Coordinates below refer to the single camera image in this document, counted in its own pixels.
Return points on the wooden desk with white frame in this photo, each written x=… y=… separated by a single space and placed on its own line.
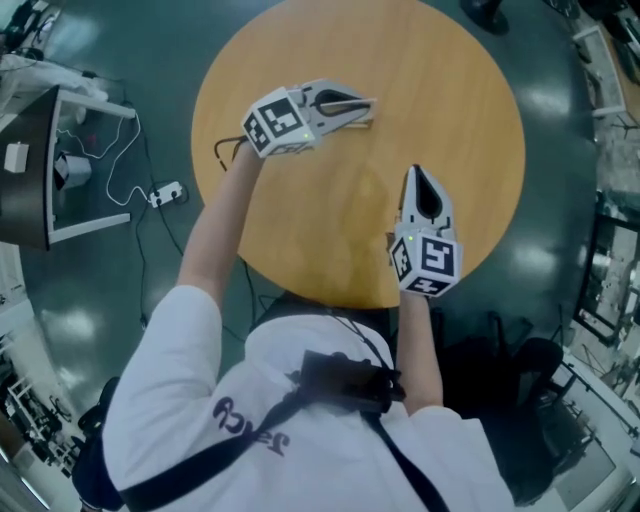
x=607 y=70

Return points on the white power strip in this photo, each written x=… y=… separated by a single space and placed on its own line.
x=166 y=194

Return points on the white waste bin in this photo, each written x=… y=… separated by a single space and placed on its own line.
x=75 y=172

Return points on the black frame trolley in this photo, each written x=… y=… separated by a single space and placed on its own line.
x=600 y=280

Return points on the black chest pack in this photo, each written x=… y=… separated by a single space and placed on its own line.
x=345 y=382

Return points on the person's white t-shirt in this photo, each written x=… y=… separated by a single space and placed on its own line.
x=325 y=465

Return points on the round wooden table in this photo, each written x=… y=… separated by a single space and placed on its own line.
x=350 y=210

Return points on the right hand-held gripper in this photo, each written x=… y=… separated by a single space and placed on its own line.
x=435 y=260

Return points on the person's left forearm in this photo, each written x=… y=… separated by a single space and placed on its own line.
x=215 y=230

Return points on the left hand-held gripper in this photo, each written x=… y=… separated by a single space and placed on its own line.
x=277 y=122

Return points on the person's right forearm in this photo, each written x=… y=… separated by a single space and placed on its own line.
x=420 y=350

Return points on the small white box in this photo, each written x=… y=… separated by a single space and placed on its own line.
x=16 y=157

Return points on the black round pedestal table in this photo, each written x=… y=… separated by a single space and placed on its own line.
x=487 y=15

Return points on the black office chair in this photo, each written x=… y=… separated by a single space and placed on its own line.
x=475 y=360
x=97 y=405
x=540 y=375

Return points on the dark desk with white legs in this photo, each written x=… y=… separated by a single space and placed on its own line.
x=30 y=200

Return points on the white workbench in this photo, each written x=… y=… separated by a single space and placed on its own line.
x=590 y=475

